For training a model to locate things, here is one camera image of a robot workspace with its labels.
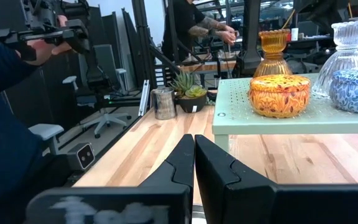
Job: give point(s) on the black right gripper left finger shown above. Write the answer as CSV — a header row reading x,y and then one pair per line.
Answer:
x,y
176,174

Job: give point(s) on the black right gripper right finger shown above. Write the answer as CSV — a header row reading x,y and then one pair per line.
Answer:
x,y
222,186

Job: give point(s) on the silver scented candle can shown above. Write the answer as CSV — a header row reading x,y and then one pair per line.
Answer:
x,y
164,105

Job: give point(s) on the orange patterned candle tin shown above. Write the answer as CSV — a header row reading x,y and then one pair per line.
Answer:
x,y
278,99

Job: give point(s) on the amber glass candle holder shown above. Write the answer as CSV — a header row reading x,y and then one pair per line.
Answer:
x,y
272,62

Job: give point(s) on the blue patterned candle tin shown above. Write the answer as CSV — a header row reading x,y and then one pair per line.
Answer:
x,y
356,93

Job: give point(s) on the clear ribbed glass candle holder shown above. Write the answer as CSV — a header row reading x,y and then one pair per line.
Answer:
x,y
343,62

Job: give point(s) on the green perforated metal shelf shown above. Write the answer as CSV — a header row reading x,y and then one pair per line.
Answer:
x,y
235,121

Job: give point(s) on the potted succulent plant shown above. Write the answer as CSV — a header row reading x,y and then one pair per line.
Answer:
x,y
191,104

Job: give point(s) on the silver aluminium extrusion bar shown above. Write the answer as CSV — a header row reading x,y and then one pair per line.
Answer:
x,y
144,99

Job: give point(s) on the wooden background table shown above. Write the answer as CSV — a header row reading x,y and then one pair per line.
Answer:
x,y
207,67

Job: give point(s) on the grey office chair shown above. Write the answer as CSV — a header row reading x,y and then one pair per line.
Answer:
x,y
104,59

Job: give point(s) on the person's hand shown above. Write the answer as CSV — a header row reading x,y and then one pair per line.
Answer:
x,y
43,51

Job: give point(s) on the black table-level camera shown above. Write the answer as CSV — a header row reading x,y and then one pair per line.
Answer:
x,y
85,156

